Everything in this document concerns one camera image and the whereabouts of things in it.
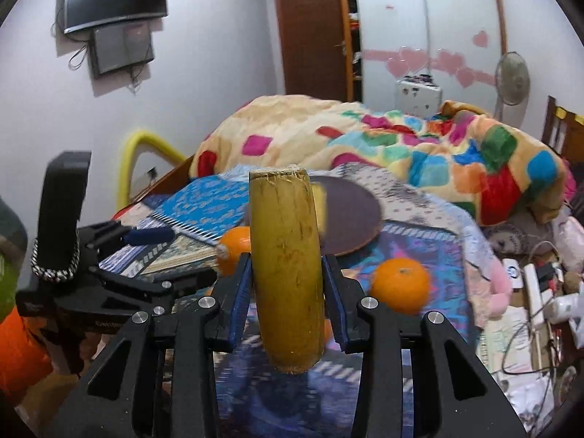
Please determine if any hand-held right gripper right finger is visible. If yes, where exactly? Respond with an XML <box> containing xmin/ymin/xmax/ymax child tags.
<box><xmin>321</xmin><ymin>254</ymin><xmax>526</xmax><ymax>438</ymax></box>

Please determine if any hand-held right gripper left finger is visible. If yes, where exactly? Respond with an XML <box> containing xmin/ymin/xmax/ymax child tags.
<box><xmin>42</xmin><ymin>251</ymin><xmax>254</xmax><ymax>438</ymax></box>

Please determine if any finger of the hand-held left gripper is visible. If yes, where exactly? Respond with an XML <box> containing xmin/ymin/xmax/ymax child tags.
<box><xmin>77</xmin><ymin>220</ymin><xmax>177</xmax><ymax>250</ymax></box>
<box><xmin>90</xmin><ymin>268</ymin><xmax>217</xmax><ymax>316</ymax></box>

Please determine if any dark brown round plate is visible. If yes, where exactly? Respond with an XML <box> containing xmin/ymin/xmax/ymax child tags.
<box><xmin>309</xmin><ymin>175</ymin><xmax>384</xmax><ymax>257</ymax></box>

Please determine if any blue patterned mat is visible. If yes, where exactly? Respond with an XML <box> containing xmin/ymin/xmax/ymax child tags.
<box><xmin>150</xmin><ymin>175</ymin><xmax>251</xmax><ymax>245</ymax></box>

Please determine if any yellow foam tube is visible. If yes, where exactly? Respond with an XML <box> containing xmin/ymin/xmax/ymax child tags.
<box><xmin>116</xmin><ymin>128</ymin><xmax>188</xmax><ymax>211</ymax></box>

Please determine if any yellow banana piece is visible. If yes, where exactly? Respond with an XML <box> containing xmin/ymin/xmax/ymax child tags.
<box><xmin>311</xmin><ymin>181</ymin><xmax>330</xmax><ymax>233</ymax></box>

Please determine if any pink plush toy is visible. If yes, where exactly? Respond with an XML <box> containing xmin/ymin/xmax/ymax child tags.
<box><xmin>470</xmin><ymin>223</ymin><xmax>514</xmax><ymax>326</ymax></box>

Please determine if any colourful checked blanket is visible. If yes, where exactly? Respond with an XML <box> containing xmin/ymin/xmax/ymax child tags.
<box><xmin>189</xmin><ymin>94</ymin><xmax>576</xmax><ymax>227</ymax></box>

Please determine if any white power strip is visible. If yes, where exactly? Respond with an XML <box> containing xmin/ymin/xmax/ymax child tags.
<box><xmin>522</xmin><ymin>264</ymin><xmax>545</xmax><ymax>326</ymax></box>

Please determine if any white box with hearts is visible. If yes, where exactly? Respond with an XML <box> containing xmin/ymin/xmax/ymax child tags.
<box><xmin>394</xmin><ymin>77</ymin><xmax>443</xmax><ymax>118</ymax></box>

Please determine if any brown wooden door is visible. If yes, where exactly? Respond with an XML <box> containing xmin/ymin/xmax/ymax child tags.
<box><xmin>273</xmin><ymin>0</ymin><xmax>353</xmax><ymax>102</ymax></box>

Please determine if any standing fan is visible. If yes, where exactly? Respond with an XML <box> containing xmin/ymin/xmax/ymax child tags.
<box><xmin>495</xmin><ymin>50</ymin><xmax>531</xmax><ymax>120</ymax></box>

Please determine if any wooden bed frame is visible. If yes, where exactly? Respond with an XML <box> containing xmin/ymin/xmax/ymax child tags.
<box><xmin>111</xmin><ymin>154</ymin><xmax>198</xmax><ymax>220</ymax></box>

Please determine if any small grey wall monitor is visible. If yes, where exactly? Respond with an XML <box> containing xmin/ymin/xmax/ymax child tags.
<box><xmin>88</xmin><ymin>20</ymin><xmax>156</xmax><ymax>76</ymax></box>

